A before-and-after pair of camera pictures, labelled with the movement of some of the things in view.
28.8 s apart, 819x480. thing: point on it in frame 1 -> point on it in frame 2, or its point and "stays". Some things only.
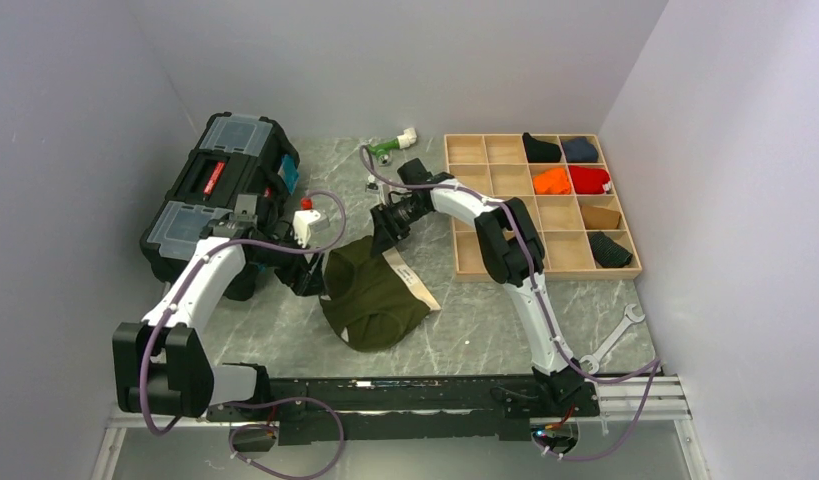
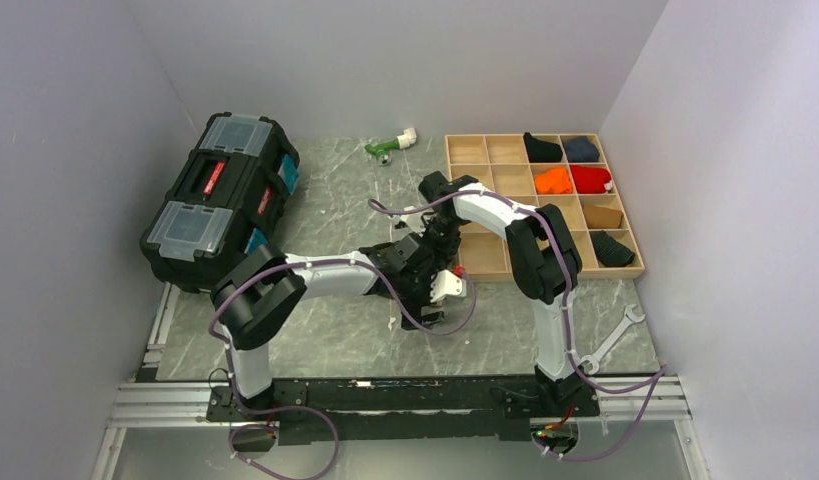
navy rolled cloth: [579, 150] stays
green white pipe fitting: [381, 150] stays
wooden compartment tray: [566, 183] stays
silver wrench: [629, 319] stays
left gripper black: [305, 280] -> [433, 318]
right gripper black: [387, 230] -> [446, 254]
